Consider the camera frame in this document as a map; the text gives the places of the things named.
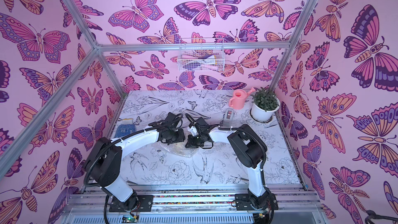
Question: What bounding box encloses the clear bubble wrap sheet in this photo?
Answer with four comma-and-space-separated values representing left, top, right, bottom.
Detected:
161, 141, 199, 158

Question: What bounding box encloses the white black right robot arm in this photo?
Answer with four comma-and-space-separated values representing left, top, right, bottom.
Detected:
186, 114, 271, 209

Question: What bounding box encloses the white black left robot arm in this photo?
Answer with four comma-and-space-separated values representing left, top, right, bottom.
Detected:
84, 113, 185, 210

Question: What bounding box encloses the blue dotted work glove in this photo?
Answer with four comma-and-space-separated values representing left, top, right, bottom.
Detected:
114, 119, 136, 138

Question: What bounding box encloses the pink watering can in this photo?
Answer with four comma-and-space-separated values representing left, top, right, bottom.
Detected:
229, 87, 256, 110

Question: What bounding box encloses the potted green plant white pot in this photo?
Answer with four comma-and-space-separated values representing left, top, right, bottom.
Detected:
250, 88, 280, 123

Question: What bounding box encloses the green circuit board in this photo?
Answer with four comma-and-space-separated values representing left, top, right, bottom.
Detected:
122, 215, 138, 224

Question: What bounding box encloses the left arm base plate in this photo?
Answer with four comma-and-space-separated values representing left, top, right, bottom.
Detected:
109, 194, 154, 212

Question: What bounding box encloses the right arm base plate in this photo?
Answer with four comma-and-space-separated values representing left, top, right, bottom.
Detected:
234, 192, 279, 212

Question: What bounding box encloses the white wire wall basket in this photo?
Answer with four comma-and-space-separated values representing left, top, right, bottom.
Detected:
176, 36, 226, 72

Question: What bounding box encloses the aluminium cage frame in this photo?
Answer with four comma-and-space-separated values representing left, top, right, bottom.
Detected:
0, 0, 330, 224

